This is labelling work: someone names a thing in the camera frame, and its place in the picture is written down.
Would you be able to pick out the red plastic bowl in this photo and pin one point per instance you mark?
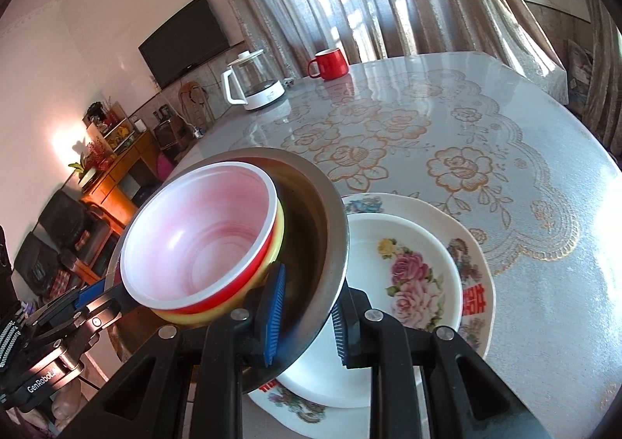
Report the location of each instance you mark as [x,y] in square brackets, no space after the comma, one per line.
[194,235]

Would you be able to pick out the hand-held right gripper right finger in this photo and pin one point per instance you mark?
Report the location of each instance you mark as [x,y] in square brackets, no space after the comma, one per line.
[339,334]

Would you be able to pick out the black padded chair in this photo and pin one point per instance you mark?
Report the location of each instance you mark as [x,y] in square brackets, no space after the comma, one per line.
[70,220]
[41,264]

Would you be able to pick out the white power strip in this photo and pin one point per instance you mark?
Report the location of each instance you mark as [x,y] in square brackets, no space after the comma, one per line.
[197,132]

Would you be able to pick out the orange wooden cabinet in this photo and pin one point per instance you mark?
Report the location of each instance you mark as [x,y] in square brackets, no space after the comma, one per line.
[116,181]

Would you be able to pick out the yellow plastic bowl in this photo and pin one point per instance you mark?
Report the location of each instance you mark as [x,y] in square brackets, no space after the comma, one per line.
[277,244]

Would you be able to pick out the white glass electric kettle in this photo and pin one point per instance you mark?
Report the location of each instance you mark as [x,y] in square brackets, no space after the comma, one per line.
[255,84]

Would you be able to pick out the light wooden chair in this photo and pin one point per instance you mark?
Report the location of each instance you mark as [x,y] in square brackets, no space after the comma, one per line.
[194,104]

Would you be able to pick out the black flat television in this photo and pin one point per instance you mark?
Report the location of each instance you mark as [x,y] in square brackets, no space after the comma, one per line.
[184,41]

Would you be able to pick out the red mug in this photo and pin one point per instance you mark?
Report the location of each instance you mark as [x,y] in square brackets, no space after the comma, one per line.
[333,64]

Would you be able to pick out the person's left hand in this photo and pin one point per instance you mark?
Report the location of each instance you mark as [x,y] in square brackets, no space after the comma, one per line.
[67,402]

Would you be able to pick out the small white rose plate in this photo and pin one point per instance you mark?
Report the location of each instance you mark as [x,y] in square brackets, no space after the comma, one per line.
[388,283]

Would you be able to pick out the small shelf with ornaments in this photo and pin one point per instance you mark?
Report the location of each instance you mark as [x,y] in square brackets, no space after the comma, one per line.
[109,126]

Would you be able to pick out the potted green plant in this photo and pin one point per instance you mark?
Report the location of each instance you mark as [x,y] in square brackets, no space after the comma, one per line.
[82,172]

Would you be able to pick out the beige side curtain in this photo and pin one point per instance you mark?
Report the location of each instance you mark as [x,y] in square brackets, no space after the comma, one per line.
[605,70]

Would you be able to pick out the white plate with red print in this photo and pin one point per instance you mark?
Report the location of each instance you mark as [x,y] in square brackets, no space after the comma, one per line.
[474,293]

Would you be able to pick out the stainless steel bowl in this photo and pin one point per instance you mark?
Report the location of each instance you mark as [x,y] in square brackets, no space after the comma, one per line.
[311,225]

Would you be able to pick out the pink ball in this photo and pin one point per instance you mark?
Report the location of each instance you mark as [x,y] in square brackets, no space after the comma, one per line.
[165,167]

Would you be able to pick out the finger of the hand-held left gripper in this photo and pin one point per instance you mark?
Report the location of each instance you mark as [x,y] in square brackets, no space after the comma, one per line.
[104,315]
[90,295]

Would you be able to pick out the small old television set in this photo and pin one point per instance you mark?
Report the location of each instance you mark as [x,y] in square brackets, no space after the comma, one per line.
[167,132]

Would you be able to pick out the leaning framed picture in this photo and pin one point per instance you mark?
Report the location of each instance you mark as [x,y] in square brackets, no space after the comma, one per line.
[579,72]

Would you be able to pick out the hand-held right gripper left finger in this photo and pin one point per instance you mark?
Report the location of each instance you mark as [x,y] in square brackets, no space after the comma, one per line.
[272,317]

